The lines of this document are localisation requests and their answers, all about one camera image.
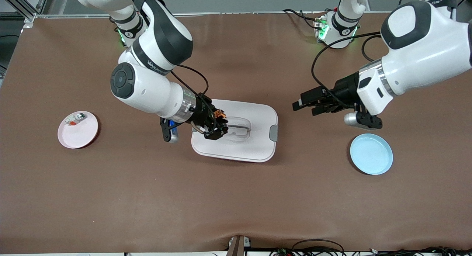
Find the white lidded storage box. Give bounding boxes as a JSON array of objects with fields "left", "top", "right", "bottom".
[{"left": 191, "top": 99, "right": 278, "bottom": 163}]

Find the light blue round plate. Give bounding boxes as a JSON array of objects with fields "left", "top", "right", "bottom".
[{"left": 350, "top": 134, "right": 393, "bottom": 175}]

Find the brown table cover mat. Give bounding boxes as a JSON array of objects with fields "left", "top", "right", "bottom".
[{"left": 0, "top": 12, "right": 472, "bottom": 253}]

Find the pink round plate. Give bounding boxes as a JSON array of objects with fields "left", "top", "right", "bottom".
[{"left": 58, "top": 111, "right": 99, "bottom": 149}]

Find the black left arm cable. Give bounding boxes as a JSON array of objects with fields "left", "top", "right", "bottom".
[{"left": 310, "top": 31, "right": 382, "bottom": 101}]

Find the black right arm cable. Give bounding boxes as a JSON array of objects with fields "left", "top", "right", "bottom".
[{"left": 170, "top": 64, "right": 209, "bottom": 101}]

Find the black arm base cable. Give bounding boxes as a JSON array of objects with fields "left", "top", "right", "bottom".
[{"left": 283, "top": 8, "right": 320, "bottom": 30}]

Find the aluminium table edge rail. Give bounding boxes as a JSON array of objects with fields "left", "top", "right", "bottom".
[{"left": 22, "top": 10, "right": 391, "bottom": 21}]

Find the brown post with white bracket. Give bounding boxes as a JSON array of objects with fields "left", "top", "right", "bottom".
[{"left": 227, "top": 235, "right": 251, "bottom": 256}]

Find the black looped cable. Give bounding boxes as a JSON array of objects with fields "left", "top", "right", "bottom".
[{"left": 291, "top": 239, "right": 346, "bottom": 256}]

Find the tangled black cable bundle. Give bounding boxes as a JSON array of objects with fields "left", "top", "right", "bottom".
[{"left": 369, "top": 246, "right": 472, "bottom": 256}]

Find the aluminium frame profile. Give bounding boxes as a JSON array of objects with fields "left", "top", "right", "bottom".
[{"left": 6, "top": 0, "right": 51, "bottom": 23}]

